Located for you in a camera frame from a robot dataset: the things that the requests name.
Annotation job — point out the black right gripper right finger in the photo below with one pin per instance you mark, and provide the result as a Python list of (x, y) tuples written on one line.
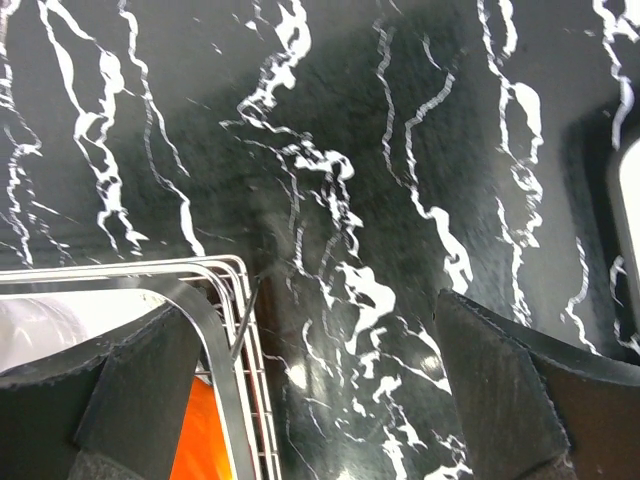
[(531, 406)]

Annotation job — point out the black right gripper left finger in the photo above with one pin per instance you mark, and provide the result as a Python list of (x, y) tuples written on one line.
[(109, 408)]

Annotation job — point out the orange and white bowl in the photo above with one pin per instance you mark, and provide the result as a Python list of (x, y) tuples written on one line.
[(201, 452)]

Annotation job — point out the wire dish rack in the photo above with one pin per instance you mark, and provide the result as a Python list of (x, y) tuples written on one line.
[(229, 279)]

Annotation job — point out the white paper plate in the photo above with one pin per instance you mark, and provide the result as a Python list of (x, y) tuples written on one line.
[(34, 327)]

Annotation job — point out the white whiteboard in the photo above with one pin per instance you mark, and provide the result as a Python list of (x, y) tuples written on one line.
[(623, 184)]

